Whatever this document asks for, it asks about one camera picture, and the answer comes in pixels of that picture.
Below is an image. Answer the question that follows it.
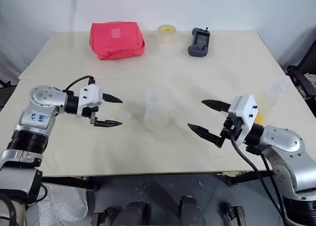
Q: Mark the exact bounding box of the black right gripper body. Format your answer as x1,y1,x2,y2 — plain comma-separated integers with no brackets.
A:
221,115,244,139

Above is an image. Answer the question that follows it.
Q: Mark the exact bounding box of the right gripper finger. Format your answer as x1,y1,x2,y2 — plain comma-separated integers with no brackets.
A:
187,123,226,148
201,99,233,113

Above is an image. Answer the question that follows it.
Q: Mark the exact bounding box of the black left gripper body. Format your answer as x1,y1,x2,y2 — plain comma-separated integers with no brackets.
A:
82,104,99,118

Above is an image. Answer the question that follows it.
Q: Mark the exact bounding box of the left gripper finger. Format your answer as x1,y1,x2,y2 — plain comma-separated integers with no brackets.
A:
102,93,123,104
89,112,123,128

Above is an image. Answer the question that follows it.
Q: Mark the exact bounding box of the clear cup with orange liquid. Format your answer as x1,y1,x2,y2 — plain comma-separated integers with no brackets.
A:
254,78,290,124

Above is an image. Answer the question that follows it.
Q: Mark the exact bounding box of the clear plastic beaker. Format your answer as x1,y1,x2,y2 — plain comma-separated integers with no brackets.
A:
144,90,171,130

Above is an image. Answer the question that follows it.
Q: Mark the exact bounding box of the red fabric pouch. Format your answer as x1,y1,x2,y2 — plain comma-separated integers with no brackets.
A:
88,21,146,61

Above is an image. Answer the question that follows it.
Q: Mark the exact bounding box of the grey handheld controller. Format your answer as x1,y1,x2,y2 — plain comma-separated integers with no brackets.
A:
187,26,211,58

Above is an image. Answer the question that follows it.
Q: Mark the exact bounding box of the dark rounded shape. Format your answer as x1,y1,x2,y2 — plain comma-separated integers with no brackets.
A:
180,195,207,226
120,201,151,226

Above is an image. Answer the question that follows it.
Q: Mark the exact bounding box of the clear tape roll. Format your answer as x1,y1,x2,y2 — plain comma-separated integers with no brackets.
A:
157,24,177,44

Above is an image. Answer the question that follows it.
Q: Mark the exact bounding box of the clear bubble wrap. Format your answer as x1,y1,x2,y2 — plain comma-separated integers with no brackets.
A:
37,183,88,226

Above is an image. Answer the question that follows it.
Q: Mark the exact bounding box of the black chair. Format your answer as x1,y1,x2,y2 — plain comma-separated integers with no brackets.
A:
286,26,316,106

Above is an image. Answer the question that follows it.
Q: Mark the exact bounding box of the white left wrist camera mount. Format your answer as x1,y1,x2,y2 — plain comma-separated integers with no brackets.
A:
76,84,104,118

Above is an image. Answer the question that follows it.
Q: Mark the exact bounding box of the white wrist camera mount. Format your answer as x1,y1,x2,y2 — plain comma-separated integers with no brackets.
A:
76,84,104,118
227,94,259,147

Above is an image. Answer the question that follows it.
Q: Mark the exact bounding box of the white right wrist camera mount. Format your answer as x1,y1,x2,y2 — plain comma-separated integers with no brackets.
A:
227,94,259,147

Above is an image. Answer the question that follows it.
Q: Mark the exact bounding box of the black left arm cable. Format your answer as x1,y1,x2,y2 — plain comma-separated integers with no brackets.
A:
63,75,96,93

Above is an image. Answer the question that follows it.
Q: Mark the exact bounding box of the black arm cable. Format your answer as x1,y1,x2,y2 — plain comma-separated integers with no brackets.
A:
63,75,96,93
229,133,291,226
259,152,284,204

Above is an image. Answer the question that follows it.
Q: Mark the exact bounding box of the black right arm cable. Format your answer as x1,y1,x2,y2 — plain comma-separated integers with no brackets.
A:
259,152,284,204
229,133,291,226

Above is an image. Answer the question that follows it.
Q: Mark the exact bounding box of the black table frame bar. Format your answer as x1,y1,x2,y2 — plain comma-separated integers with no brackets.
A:
226,170,275,187
41,176,100,190

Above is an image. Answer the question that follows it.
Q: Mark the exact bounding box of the metal floor bracket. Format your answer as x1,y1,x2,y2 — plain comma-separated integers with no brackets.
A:
91,206,115,226
219,204,245,226

